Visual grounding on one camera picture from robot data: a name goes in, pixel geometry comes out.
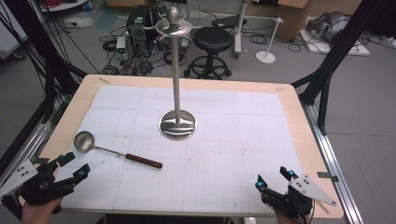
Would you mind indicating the small white stand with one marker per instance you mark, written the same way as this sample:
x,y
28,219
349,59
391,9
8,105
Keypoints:
x,y
271,40

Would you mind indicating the small grey power box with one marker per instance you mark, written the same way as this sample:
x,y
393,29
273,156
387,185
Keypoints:
x,y
121,43

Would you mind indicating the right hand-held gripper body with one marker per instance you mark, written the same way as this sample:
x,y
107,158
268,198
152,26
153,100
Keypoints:
x,y
295,199

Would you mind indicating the person's right hand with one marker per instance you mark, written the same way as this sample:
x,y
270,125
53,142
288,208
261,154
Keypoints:
x,y
292,221

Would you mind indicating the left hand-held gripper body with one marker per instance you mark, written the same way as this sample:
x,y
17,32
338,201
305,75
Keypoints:
x,y
37,186

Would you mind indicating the white desk leg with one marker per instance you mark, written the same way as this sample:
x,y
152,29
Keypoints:
x,y
240,28

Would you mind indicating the grey tape piece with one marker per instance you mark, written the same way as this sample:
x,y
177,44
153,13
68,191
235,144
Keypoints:
x,y
327,176

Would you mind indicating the black round stool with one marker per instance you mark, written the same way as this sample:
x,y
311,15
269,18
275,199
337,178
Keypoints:
x,y
212,39

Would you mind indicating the black computer tower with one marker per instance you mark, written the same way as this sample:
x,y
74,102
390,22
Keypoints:
x,y
138,21

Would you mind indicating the steel utensil stand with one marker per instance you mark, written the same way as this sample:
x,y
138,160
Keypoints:
x,y
176,77

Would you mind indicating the black frame strut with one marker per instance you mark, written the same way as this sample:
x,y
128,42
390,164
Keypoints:
x,y
40,43
339,49

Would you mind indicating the white floor board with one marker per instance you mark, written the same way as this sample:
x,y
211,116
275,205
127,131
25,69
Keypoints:
x,y
358,49

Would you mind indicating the white grid mat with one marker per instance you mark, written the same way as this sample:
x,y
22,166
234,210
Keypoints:
x,y
218,161

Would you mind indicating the aluminium frame rail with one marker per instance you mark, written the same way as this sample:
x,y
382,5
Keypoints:
x,y
330,161
21,152

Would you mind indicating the brown tape piece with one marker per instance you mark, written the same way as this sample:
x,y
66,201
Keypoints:
x,y
104,80

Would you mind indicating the large cardboard box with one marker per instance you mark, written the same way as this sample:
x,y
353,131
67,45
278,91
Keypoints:
x,y
292,18

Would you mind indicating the person's left hand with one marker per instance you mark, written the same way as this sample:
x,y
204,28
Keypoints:
x,y
35,214

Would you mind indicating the grey bag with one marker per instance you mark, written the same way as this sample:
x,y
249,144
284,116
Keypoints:
x,y
330,25

